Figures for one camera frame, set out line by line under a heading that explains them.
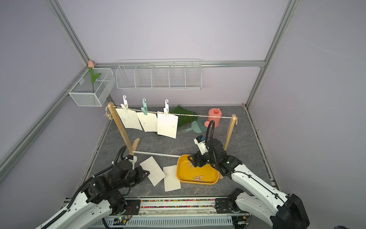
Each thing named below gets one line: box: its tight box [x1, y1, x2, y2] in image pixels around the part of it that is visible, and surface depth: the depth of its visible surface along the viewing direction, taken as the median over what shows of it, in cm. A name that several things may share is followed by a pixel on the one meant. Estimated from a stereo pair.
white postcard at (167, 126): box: [156, 111, 179, 139], surface depth 63 cm
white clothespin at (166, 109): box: [163, 99, 170, 118], surface depth 59 cm
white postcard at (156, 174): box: [139, 156, 166, 188], surface depth 81 cm
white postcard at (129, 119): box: [115, 107, 143, 131], surface depth 66 cm
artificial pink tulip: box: [88, 60, 102, 94], surface depth 92 cm
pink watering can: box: [203, 107, 223, 128], surface depth 104 cm
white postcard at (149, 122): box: [135, 112, 158, 133], surface depth 64 cm
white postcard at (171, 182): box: [162, 165, 182, 192], surface depth 84 cm
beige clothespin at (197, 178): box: [193, 176, 205, 183], surface depth 84 cm
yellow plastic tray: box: [176, 154, 220, 185], surface depth 86 cm
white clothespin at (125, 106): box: [120, 95, 129, 113], surface depth 60 cm
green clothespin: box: [141, 98, 148, 116], surface depth 60 cm
